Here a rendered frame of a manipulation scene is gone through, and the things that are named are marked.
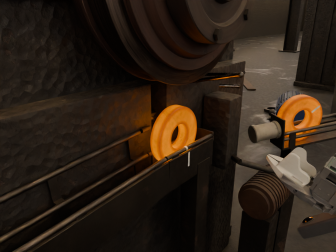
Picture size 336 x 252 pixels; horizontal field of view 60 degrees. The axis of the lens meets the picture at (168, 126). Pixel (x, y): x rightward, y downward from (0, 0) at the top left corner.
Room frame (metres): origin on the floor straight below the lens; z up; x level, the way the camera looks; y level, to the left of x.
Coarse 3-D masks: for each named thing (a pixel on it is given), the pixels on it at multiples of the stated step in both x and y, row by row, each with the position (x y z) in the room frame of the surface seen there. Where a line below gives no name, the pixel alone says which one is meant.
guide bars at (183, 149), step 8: (208, 136) 0.75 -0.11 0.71; (192, 144) 0.70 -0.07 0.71; (176, 152) 0.65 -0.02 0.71; (160, 160) 0.61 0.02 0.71; (152, 168) 0.58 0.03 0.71; (136, 176) 0.55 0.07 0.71; (120, 184) 0.52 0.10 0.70; (128, 184) 0.53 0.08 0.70; (112, 192) 0.50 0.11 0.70; (96, 200) 0.47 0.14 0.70; (104, 200) 0.48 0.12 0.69; (88, 208) 0.45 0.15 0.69; (72, 216) 0.43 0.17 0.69; (80, 216) 0.44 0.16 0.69; (56, 224) 0.41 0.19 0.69; (64, 224) 0.41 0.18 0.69; (48, 232) 0.39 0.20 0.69; (32, 240) 0.37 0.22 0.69; (40, 240) 0.38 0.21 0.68; (24, 248) 0.36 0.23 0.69
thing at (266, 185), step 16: (256, 176) 0.85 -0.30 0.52; (272, 176) 0.83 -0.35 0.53; (240, 192) 0.82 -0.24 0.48; (256, 192) 0.77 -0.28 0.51; (272, 192) 0.77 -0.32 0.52; (288, 192) 0.83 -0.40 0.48; (256, 208) 0.77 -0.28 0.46; (272, 208) 0.75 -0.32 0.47; (240, 224) 0.83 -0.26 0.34; (256, 224) 0.79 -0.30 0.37; (272, 224) 0.79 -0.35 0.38; (240, 240) 0.82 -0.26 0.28; (256, 240) 0.79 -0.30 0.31; (272, 240) 0.81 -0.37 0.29
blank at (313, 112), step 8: (296, 96) 0.92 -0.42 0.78; (304, 96) 0.91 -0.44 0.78; (288, 104) 0.90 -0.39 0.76; (296, 104) 0.90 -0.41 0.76; (304, 104) 0.91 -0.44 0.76; (312, 104) 0.92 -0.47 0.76; (280, 112) 0.91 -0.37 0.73; (288, 112) 0.89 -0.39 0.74; (296, 112) 0.90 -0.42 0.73; (312, 112) 0.92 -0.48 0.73; (320, 112) 0.92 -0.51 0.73; (288, 120) 0.89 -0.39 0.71; (304, 120) 0.94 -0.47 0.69; (312, 120) 0.92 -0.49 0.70; (320, 120) 0.93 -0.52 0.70; (288, 128) 0.90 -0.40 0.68; (296, 128) 0.90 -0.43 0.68
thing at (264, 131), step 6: (252, 126) 0.88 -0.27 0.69; (258, 126) 0.88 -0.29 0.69; (264, 126) 0.88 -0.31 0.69; (270, 126) 0.88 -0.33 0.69; (276, 126) 0.88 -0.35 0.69; (252, 132) 0.88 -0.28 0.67; (258, 132) 0.86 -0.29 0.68; (264, 132) 0.86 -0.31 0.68; (270, 132) 0.87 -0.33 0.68; (276, 132) 0.87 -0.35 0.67; (252, 138) 0.88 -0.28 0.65; (258, 138) 0.85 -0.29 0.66; (264, 138) 0.87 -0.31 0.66; (270, 138) 0.88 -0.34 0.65
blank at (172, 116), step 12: (168, 108) 0.69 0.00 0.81; (180, 108) 0.69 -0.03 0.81; (156, 120) 0.67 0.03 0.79; (168, 120) 0.66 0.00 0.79; (180, 120) 0.69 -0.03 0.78; (192, 120) 0.73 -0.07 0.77; (156, 132) 0.65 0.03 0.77; (168, 132) 0.66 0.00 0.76; (180, 132) 0.73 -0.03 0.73; (192, 132) 0.74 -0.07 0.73; (156, 144) 0.64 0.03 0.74; (168, 144) 0.66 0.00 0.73; (180, 144) 0.71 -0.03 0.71; (156, 156) 0.65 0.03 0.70
